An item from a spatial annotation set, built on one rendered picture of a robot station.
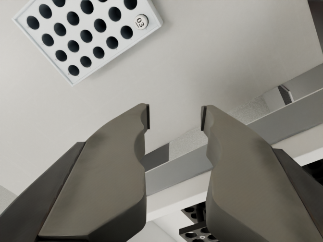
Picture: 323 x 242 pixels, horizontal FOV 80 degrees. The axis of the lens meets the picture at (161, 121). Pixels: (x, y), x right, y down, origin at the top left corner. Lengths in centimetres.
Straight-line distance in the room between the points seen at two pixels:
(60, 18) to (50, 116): 16
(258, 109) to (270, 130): 105
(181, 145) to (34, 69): 110
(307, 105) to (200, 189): 12
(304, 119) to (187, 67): 14
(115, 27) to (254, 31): 15
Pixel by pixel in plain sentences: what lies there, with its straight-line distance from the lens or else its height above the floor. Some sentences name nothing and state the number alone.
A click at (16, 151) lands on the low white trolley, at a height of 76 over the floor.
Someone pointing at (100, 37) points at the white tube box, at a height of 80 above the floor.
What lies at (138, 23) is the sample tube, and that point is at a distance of 20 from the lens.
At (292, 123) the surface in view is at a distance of 20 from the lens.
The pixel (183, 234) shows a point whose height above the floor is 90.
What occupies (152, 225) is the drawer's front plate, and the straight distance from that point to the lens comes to 33.
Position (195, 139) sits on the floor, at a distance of 128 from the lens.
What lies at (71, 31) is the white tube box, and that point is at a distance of 24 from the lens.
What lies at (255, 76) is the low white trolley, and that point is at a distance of 28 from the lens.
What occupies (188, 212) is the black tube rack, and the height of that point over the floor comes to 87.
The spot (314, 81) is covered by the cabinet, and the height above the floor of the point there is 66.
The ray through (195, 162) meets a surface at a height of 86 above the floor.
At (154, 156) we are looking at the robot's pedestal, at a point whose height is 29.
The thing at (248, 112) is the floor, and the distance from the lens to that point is 123.
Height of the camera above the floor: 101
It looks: 58 degrees down
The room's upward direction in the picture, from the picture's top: 174 degrees counter-clockwise
